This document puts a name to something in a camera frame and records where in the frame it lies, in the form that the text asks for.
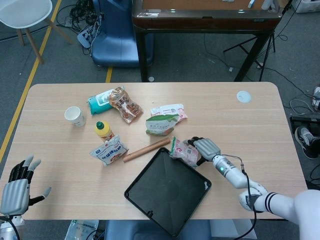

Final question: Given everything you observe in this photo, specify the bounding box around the grey black right robot hand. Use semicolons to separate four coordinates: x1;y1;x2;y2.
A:
183;136;222;167

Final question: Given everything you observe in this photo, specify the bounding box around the grey black left robot hand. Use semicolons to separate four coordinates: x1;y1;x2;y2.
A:
0;154;53;216

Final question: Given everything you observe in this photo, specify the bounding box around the pink clear rice bag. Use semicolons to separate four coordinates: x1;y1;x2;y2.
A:
169;136;203;169

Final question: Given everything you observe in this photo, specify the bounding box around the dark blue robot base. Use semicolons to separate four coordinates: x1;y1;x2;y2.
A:
103;219;212;240

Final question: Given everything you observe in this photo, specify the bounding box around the pink white flat packet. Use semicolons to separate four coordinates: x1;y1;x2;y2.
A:
150;103;188;123

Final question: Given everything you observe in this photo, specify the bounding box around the black baking tray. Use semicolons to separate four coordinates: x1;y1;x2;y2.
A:
124;146;212;238

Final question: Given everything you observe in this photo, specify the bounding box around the clear brown snack packet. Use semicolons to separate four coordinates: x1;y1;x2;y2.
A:
109;86;144;125

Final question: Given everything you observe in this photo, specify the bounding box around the green white corn starch bag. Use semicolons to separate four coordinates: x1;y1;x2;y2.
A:
145;113;180;137

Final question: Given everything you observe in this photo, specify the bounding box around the wooden rolling pin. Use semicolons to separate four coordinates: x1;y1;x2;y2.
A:
122;138;171;163

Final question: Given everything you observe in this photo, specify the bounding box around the round white lid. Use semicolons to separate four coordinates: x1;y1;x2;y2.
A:
236;90;252;103

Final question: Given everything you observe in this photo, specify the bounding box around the white castor sugar bag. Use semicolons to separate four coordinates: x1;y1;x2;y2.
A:
89;134;130;167

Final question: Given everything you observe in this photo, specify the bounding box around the grey black sneaker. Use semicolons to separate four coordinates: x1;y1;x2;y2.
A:
294;126;320;160

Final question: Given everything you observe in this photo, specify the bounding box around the black floor case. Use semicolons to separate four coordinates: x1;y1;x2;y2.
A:
289;115;320;131

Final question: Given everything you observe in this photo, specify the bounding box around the white paper cup stack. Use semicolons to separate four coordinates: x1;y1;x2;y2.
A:
64;106;87;128

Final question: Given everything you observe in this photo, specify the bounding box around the yellow bottle with green cap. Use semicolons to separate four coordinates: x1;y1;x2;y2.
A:
94;121;116;143

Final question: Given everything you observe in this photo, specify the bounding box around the black tripod stand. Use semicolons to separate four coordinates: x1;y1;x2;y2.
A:
223;0;293;82

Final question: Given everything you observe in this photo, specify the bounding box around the teal wet wipes pack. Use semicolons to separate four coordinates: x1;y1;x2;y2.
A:
87;89;115;116

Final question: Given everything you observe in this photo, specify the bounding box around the dark wood mahjong table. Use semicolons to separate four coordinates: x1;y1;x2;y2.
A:
131;0;283;83

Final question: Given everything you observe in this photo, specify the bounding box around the blue machine base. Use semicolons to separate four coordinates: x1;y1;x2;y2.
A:
91;0;155;68

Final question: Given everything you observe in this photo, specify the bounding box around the white power strip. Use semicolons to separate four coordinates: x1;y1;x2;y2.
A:
76;27;101;48

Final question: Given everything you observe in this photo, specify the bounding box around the white chair with wooden legs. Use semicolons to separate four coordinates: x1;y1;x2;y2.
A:
0;0;75;65

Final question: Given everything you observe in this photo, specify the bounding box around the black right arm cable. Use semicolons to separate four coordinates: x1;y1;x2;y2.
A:
224;154;258;240

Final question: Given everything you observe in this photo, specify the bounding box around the black floor cable bundle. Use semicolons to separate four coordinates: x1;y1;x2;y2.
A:
56;0;105;55

